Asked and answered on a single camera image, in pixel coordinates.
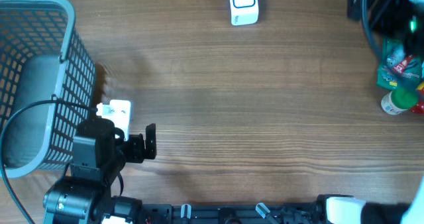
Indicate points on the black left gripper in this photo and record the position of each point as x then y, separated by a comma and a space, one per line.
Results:
138, 154

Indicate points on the green lid jar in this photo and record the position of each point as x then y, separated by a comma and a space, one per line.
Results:
399, 100

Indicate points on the green snack bag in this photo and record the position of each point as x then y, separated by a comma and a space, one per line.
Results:
386, 79

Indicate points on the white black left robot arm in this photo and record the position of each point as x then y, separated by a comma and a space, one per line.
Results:
83, 192

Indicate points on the grey plastic shopping basket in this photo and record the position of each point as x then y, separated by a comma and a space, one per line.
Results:
47, 83

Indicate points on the red chilli sauce bottle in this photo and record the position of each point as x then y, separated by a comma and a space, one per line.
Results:
419, 107

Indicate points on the red sauce sachet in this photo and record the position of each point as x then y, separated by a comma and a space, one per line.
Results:
407, 63

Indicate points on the white barcode scanner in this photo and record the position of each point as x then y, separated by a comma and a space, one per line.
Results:
244, 12

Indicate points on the teal wet wipes pack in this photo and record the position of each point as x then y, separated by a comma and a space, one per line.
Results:
395, 56

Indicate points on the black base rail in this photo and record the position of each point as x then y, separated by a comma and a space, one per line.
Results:
296, 213

